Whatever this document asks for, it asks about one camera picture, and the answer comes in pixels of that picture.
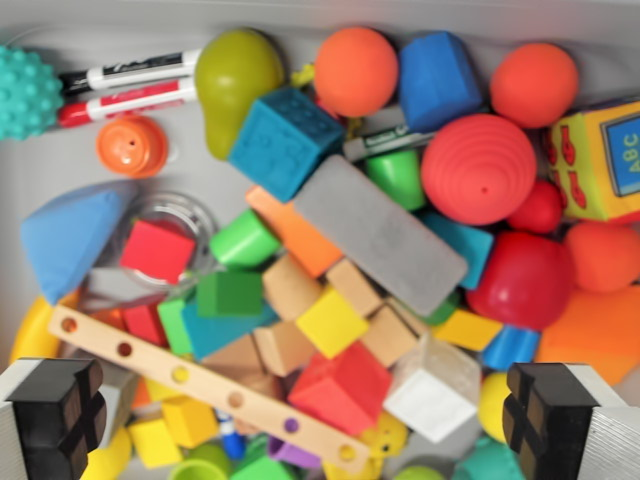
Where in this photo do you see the black-padded gripper right finger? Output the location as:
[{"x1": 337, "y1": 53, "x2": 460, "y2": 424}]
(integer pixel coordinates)
[{"x1": 502, "y1": 362, "x2": 640, "y2": 480}]

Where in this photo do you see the black-padded gripper left finger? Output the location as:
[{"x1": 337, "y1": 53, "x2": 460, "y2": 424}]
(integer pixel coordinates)
[{"x1": 0, "y1": 357, "x2": 108, "y2": 480}]

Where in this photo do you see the grey plastic bin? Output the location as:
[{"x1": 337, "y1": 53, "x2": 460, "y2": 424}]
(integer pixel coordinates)
[{"x1": 0, "y1": 0, "x2": 640, "y2": 480}]

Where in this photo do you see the yellow ball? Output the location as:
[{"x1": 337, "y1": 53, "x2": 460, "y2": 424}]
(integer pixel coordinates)
[
  {"x1": 79, "y1": 427, "x2": 134, "y2": 480},
  {"x1": 477, "y1": 372, "x2": 511, "y2": 444}
]

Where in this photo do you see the teal rubber toy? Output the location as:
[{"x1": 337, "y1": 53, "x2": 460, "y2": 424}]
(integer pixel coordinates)
[{"x1": 452, "y1": 435, "x2": 526, "y2": 480}]

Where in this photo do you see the yellow wooden cube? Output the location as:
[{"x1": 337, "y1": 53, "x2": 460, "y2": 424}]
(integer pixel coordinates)
[
  {"x1": 127, "y1": 418, "x2": 185, "y2": 469},
  {"x1": 160, "y1": 397, "x2": 220, "y2": 449},
  {"x1": 295, "y1": 287, "x2": 370, "y2": 360}
]

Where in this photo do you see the white and clear cube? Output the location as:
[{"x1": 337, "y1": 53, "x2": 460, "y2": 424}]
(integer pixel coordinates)
[{"x1": 382, "y1": 339, "x2": 482, "y2": 444}]

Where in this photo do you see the flat yellow wooden block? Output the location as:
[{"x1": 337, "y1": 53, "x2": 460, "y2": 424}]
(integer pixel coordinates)
[{"x1": 432, "y1": 308, "x2": 504, "y2": 352}]

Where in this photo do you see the red toy apple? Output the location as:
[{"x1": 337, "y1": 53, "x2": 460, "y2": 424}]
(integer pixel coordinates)
[{"x1": 465, "y1": 230, "x2": 575, "y2": 332}]

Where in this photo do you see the lime green ball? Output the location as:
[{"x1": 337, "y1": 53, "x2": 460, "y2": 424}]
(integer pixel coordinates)
[{"x1": 394, "y1": 464, "x2": 446, "y2": 480}]

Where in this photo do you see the light green wooden block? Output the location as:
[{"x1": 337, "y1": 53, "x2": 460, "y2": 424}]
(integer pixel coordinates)
[{"x1": 157, "y1": 297, "x2": 197, "y2": 356}]

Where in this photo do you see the lime green plastic cup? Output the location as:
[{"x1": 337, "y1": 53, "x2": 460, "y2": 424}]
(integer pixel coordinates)
[{"x1": 167, "y1": 442, "x2": 234, "y2": 480}]

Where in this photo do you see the wooden strip with holes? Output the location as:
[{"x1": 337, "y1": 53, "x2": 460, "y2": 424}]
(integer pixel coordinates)
[{"x1": 47, "y1": 304, "x2": 372, "y2": 475}]

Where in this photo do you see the yellow toy with face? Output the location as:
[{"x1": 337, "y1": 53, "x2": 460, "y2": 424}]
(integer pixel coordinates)
[{"x1": 359, "y1": 412, "x2": 409, "y2": 459}]

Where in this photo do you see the orange toy fruit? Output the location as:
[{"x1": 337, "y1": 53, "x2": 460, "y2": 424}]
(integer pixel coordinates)
[{"x1": 564, "y1": 220, "x2": 640, "y2": 294}]

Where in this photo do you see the blue plush triangle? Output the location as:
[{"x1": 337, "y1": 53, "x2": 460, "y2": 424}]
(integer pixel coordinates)
[{"x1": 20, "y1": 180, "x2": 134, "y2": 306}]

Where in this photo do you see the blue marker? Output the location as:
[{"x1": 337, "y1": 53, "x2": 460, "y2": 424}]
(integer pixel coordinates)
[{"x1": 214, "y1": 407, "x2": 247, "y2": 460}]

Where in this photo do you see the natural wooden triangle block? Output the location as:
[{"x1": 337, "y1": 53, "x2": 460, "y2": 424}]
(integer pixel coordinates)
[{"x1": 202, "y1": 333, "x2": 266, "y2": 376}]

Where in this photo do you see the red wooden cube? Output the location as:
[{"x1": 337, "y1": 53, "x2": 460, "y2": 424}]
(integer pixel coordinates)
[{"x1": 119, "y1": 219, "x2": 197, "y2": 286}]

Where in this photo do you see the small red ball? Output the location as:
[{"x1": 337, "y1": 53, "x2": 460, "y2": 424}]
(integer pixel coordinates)
[{"x1": 507, "y1": 179, "x2": 565, "y2": 235}]

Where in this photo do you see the large red wooden block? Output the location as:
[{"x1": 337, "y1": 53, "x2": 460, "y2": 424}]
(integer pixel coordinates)
[{"x1": 287, "y1": 342, "x2": 394, "y2": 436}]

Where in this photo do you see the dark green wooden block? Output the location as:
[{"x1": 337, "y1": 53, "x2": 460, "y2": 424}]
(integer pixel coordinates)
[{"x1": 195, "y1": 271, "x2": 265, "y2": 319}]

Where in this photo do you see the clear plastic cup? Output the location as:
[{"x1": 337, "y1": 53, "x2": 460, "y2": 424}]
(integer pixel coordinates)
[{"x1": 82, "y1": 192, "x2": 219, "y2": 301}]

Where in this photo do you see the purple plastic cup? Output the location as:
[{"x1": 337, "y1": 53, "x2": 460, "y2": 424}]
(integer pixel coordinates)
[{"x1": 267, "y1": 434, "x2": 324, "y2": 469}]

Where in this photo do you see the grey foam block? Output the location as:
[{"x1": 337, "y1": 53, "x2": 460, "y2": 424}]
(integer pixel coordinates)
[{"x1": 292, "y1": 154, "x2": 470, "y2": 318}]

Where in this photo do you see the yellow fabric ABC cube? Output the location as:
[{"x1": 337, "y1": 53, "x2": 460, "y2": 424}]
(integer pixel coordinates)
[{"x1": 547, "y1": 99, "x2": 640, "y2": 225}]

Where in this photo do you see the red ribbed rubber dome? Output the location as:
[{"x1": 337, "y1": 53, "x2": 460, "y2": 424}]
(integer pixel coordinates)
[{"x1": 420, "y1": 113, "x2": 539, "y2": 226}]

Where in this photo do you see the green wooden cylinder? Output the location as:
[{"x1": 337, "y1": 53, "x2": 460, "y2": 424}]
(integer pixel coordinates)
[
  {"x1": 363, "y1": 149, "x2": 427, "y2": 211},
  {"x1": 208, "y1": 208, "x2": 282, "y2": 266}
]

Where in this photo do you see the small orange plastic cup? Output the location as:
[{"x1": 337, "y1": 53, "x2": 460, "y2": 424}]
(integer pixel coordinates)
[{"x1": 95, "y1": 114, "x2": 170, "y2": 179}]

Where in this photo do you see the orange wooden block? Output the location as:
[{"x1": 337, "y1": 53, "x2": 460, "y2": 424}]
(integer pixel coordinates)
[{"x1": 244, "y1": 185, "x2": 346, "y2": 280}]

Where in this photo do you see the teal bumpy rubber ball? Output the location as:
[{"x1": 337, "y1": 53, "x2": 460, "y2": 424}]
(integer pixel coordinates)
[{"x1": 0, "y1": 45, "x2": 65, "y2": 142}]

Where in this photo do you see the red dry-erase marker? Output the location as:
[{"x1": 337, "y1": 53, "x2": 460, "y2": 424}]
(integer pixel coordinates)
[{"x1": 57, "y1": 77, "x2": 199, "y2": 129}]

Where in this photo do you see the green dry-erase marker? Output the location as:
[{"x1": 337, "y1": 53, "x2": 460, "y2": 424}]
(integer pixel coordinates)
[{"x1": 342, "y1": 119, "x2": 441, "y2": 162}]

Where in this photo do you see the smooth orange ball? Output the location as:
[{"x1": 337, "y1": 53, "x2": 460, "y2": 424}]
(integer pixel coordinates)
[
  {"x1": 488, "y1": 42, "x2": 580, "y2": 130},
  {"x1": 313, "y1": 26, "x2": 400, "y2": 119}
]

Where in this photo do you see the black dry-erase marker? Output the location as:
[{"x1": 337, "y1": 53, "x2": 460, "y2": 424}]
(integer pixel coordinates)
[{"x1": 58, "y1": 48, "x2": 204, "y2": 94}]

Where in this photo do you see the blue foam block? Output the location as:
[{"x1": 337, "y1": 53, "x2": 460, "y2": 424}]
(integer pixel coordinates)
[{"x1": 398, "y1": 30, "x2": 484, "y2": 134}]

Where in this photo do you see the teal embossed rubber cube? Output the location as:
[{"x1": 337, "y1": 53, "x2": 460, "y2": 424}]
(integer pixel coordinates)
[{"x1": 228, "y1": 87, "x2": 346, "y2": 204}]

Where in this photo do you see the olive green toy pear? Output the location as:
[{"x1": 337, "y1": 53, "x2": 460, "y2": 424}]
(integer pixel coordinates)
[{"x1": 194, "y1": 28, "x2": 286, "y2": 161}]

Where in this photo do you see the yellow plastic ring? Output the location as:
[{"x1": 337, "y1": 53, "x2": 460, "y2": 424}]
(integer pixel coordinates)
[{"x1": 8, "y1": 294, "x2": 64, "y2": 366}]

